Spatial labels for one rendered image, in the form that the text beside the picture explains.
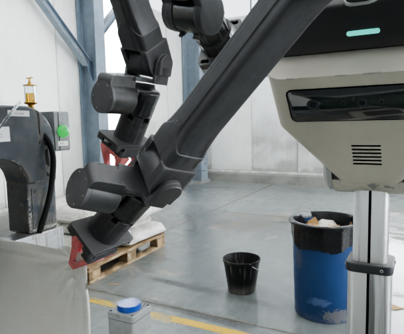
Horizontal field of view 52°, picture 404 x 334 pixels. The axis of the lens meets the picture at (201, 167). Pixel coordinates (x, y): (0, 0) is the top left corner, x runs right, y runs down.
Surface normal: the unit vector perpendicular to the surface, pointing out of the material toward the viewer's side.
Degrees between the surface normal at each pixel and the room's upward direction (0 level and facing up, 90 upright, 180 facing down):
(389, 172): 130
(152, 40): 106
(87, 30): 90
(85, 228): 47
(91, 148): 90
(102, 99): 88
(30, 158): 90
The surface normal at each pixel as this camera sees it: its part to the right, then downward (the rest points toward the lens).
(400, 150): -0.34, 0.72
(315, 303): -0.52, 0.14
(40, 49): 0.88, 0.03
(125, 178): 0.65, -0.62
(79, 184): -0.67, -0.22
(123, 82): 0.79, 0.28
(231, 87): 0.31, 0.74
